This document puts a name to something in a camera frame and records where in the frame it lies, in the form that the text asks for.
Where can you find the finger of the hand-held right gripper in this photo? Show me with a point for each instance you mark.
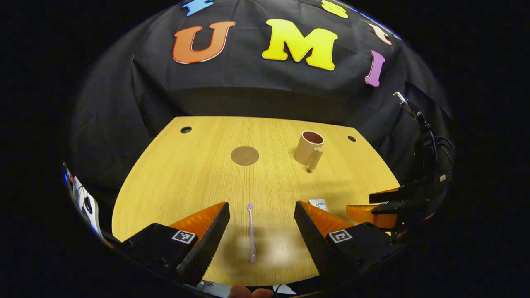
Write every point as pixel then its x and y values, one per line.
pixel 393 194
pixel 368 215

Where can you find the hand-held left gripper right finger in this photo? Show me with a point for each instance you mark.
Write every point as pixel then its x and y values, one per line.
pixel 316 244

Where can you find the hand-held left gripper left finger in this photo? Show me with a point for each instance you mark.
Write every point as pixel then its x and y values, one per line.
pixel 205 248

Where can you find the white toothpaste tube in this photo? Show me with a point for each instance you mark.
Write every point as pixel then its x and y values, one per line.
pixel 319 204

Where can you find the pink toothbrush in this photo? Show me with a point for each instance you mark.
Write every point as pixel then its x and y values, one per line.
pixel 251 236

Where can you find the beige cup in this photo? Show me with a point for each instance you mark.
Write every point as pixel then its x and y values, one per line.
pixel 305 150

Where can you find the brown round coaster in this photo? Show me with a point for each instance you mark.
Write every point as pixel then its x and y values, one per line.
pixel 244 155

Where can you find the wooden desktop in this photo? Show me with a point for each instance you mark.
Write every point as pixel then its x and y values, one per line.
pixel 198 178

